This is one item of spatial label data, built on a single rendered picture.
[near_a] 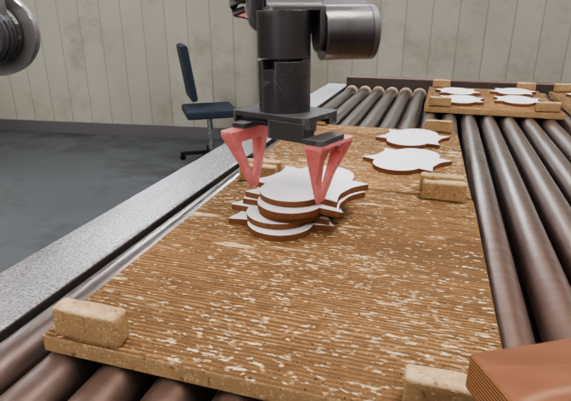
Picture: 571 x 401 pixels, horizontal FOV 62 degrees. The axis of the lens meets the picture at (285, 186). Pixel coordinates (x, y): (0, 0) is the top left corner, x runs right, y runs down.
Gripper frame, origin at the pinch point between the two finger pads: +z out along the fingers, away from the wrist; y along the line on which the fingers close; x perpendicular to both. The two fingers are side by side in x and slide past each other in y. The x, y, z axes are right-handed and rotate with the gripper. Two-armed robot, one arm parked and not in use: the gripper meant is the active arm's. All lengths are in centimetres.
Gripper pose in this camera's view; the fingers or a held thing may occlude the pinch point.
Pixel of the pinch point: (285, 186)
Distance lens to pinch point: 56.2
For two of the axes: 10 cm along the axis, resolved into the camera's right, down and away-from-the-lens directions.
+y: -8.0, -1.9, 5.7
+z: 0.1, 9.4, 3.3
